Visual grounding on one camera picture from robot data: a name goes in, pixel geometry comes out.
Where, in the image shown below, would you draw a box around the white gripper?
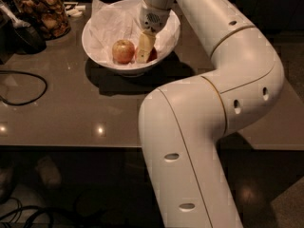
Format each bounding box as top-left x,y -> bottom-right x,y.
136,0 -> 170,52

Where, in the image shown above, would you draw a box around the red apple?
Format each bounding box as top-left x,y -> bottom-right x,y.
135,47 -> 158,64

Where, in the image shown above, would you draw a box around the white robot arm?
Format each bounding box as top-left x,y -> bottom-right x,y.
139,0 -> 284,228

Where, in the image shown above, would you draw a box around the yellow-red apple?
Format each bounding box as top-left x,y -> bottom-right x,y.
112,39 -> 135,64

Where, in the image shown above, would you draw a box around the white ceramic bowl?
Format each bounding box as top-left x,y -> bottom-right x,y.
81,0 -> 182,78

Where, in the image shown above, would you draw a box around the white paper liner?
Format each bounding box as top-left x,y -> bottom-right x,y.
87,0 -> 176,65

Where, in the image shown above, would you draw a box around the small white items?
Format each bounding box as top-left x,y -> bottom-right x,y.
66,4 -> 86,18

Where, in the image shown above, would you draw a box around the glass jar of chips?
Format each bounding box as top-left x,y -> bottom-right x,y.
13,0 -> 70,40

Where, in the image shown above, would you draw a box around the black rounded appliance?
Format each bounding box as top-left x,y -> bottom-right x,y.
13,26 -> 47,54

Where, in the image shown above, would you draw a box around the white shoe under table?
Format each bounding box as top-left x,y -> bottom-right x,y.
35,156 -> 62,190

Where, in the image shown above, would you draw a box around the black cable on table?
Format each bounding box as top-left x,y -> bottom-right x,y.
0,70 -> 48,106

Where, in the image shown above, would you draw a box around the white spoon handle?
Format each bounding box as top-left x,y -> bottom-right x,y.
0,0 -> 30,29

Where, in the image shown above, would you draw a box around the black cables on floor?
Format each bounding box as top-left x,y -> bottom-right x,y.
0,197 -> 55,228

